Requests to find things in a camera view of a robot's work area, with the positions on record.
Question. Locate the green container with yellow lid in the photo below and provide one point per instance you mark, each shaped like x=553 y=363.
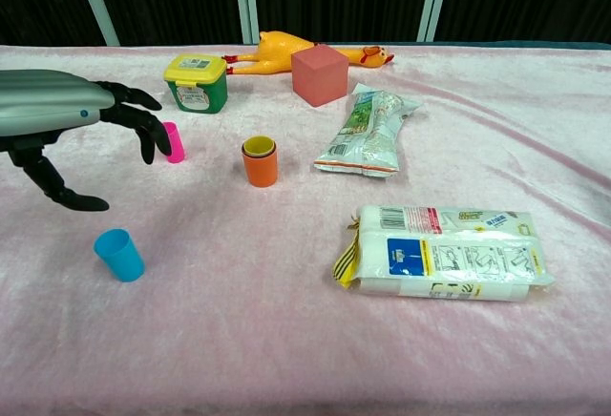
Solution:
x=195 y=77

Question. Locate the light blue plastic cup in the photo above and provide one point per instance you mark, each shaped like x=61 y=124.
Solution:
x=121 y=258

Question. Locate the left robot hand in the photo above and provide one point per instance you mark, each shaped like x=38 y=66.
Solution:
x=43 y=98

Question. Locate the orange plastic cup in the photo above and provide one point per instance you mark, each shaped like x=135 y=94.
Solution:
x=260 y=172

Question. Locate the white plastic-wrapped tissue pack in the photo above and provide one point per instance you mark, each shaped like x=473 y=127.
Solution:
x=453 y=254

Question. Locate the white frame post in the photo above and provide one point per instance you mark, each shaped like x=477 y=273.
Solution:
x=434 y=1
x=246 y=1
x=95 y=1

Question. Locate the yellow plastic cup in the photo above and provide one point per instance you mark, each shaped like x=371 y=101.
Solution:
x=259 y=146

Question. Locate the yellow rubber chicken toy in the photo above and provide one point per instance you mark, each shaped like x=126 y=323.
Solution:
x=277 y=53

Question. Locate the pink velvet tablecloth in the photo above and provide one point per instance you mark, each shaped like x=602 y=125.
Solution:
x=286 y=339

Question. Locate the red foam cube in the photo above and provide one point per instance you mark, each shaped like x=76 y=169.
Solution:
x=319 y=77

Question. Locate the pink plastic cup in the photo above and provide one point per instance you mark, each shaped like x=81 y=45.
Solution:
x=176 y=146

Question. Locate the green and white snack bag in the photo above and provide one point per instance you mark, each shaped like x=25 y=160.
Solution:
x=367 y=134

